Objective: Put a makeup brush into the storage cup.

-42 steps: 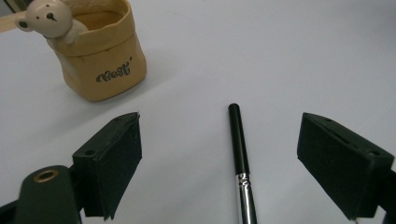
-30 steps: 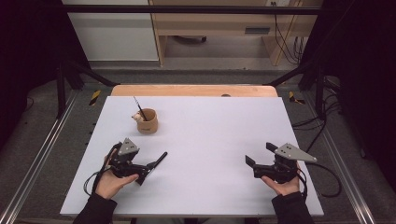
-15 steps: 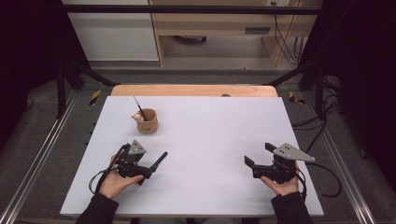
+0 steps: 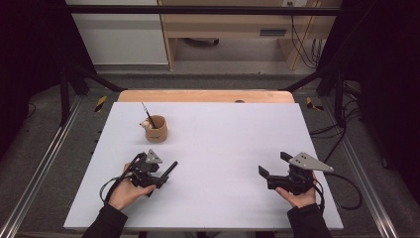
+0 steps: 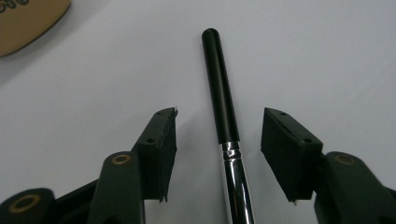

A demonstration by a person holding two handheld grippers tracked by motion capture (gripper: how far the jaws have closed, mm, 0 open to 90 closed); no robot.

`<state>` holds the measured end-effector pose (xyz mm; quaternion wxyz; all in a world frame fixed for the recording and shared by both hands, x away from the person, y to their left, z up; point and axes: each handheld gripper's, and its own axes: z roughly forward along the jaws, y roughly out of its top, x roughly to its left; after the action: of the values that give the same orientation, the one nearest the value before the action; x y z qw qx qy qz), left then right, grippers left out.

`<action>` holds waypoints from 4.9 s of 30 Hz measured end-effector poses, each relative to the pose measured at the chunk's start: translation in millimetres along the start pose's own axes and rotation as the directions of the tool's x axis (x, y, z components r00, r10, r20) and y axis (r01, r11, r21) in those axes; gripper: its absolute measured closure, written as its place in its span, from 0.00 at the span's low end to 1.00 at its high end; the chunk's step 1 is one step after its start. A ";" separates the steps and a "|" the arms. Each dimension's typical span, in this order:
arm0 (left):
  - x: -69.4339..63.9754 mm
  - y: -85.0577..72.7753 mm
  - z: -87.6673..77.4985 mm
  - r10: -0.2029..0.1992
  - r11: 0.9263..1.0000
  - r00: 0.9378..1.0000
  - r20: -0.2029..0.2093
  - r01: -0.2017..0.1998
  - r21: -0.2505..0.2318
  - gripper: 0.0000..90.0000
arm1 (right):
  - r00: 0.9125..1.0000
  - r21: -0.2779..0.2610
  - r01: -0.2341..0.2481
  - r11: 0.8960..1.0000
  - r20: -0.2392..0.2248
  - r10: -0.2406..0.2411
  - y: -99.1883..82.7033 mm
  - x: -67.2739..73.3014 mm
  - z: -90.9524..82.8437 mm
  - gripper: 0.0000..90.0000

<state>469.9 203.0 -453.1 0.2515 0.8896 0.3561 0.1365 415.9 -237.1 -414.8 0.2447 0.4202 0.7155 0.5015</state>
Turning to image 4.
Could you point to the aluminium floor rail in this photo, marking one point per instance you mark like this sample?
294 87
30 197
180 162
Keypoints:
43 165
363 172

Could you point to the tan brush holder cup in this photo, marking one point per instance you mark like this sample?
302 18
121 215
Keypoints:
158 133

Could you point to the thin black pencil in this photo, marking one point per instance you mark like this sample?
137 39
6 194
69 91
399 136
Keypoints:
147 114

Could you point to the person's right hand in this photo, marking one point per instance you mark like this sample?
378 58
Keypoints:
300 200

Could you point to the person's left hand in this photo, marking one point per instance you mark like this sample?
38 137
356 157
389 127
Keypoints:
127 193

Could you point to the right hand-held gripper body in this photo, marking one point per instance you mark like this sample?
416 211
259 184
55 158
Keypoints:
310 162

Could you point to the white cabinet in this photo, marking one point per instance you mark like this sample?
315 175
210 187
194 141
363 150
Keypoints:
122 39

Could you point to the black metal frame stand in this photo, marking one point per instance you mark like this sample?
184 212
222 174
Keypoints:
338 99
65 99

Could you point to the light wooden desk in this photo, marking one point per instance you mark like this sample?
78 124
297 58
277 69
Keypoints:
231 24

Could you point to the white board sheet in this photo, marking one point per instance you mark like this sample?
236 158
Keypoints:
218 139

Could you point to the black horizontal frame bar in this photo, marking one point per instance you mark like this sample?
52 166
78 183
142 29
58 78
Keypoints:
198 10

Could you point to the black curtain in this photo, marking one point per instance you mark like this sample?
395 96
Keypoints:
386 82
29 59

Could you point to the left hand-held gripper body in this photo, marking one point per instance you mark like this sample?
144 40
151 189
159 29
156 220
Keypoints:
142 172

